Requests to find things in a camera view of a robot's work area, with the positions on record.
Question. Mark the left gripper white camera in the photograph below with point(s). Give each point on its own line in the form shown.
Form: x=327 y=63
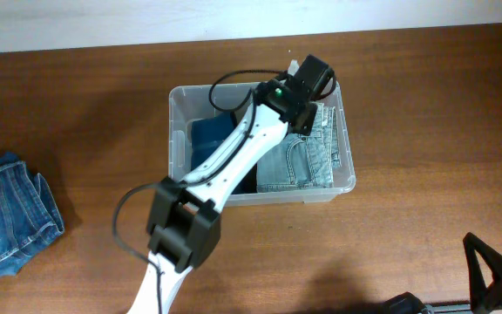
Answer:
x=293 y=67

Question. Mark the dark blue folded garment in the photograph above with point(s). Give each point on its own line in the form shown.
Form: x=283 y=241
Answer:
x=208 y=134

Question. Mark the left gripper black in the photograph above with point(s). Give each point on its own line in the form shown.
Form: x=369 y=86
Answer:
x=305 y=119

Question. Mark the black garment taped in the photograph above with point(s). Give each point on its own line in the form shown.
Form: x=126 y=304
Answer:
x=248 y=184

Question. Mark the light blue jeans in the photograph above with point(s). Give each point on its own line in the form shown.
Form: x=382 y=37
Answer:
x=300 y=161

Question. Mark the clear plastic storage bin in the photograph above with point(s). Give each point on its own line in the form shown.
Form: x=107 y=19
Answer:
x=188 y=103

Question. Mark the dark blue jeans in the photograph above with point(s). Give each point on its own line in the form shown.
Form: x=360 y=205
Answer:
x=29 y=217

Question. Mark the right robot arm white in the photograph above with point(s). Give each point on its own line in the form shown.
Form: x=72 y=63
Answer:
x=407 y=303

